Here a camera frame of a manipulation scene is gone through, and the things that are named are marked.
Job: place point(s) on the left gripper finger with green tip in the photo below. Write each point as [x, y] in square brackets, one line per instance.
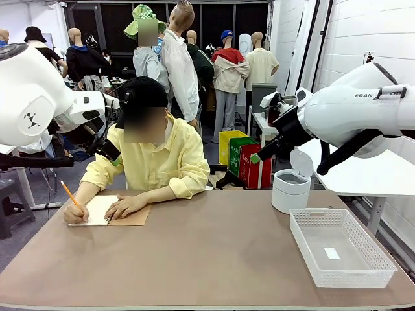
[106, 154]
[113, 149]

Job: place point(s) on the right gripper finger with green tip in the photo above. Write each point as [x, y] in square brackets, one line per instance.
[272, 151]
[269, 146]

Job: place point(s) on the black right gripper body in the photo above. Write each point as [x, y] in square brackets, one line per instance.
[293, 126]

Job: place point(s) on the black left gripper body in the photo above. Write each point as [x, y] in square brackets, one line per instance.
[89, 136]

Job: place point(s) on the orange pencil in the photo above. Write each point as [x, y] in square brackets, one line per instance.
[69, 193]

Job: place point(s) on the spiral notebook brown cover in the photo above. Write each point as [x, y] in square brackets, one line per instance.
[133, 218]

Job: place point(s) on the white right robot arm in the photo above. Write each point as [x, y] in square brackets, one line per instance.
[340, 110]

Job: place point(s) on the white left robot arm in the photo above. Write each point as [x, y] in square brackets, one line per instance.
[26, 90]

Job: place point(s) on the person's right forearm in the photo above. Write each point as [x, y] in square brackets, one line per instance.
[86, 192]

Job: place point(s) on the person's left forearm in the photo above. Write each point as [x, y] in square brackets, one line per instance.
[159, 194]

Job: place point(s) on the person's left hand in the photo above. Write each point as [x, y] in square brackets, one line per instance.
[128, 204]

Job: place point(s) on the person's right hand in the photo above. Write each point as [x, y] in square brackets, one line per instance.
[76, 214]

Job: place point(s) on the small white side table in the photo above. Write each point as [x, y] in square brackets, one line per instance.
[259, 121]

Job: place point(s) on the red recycling bag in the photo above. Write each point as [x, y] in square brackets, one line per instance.
[256, 175]

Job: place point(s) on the metal tray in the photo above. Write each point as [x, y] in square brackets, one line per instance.
[290, 98]

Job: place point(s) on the green recycling bag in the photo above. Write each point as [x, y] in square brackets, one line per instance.
[235, 155]

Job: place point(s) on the person in yellow shirt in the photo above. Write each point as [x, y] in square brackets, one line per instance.
[152, 158]

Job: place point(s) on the gray box bin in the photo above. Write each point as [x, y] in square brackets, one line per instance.
[264, 94]

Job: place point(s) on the white round trash can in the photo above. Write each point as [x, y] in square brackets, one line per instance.
[290, 194]

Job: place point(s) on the black chair base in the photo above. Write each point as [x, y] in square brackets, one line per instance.
[227, 181]

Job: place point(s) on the black baseball cap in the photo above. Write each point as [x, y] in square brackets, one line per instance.
[142, 94]

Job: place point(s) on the mannequin cream shirt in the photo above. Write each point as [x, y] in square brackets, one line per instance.
[261, 64]

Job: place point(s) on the mannequin in black hoodie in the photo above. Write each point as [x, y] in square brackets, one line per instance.
[84, 61]

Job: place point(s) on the white desk with legs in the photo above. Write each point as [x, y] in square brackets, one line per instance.
[25, 186]

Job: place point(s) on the background person with mask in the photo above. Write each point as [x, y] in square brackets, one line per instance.
[106, 56]

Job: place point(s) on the mannequin red beige jacket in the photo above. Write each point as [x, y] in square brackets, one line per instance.
[228, 71]

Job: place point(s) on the mannequin in gray shirt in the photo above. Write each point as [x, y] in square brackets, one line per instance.
[146, 64]

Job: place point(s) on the mannequin in dark top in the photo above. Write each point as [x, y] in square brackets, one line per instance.
[48, 53]

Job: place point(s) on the white tower fan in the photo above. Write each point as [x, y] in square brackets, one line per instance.
[244, 45]

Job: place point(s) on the large white table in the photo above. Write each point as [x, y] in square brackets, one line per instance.
[373, 181]

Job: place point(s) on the black tripod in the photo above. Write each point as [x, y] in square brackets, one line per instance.
[369, 57]

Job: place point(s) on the gray plastic stool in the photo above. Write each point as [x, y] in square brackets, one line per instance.
[13, 207]

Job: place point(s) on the mannequin dark green jacket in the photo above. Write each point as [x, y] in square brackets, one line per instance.
[202, 64]

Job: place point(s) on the tall mannequin white shirt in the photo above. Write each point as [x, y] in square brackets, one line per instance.
[178, 64]

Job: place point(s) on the blue baseball cap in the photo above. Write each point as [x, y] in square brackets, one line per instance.
[227, 34]

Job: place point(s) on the black bucket hat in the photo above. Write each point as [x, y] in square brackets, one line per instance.
[34, 34]

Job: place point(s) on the white sticker label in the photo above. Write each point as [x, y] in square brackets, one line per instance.
[331, 253]

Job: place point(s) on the green checked sun hat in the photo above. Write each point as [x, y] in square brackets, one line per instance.
[139, 14]

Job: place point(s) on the white perforated plastic basket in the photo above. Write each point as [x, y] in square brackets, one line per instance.
[324, 275]

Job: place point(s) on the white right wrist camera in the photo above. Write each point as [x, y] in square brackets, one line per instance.
[269, 98]

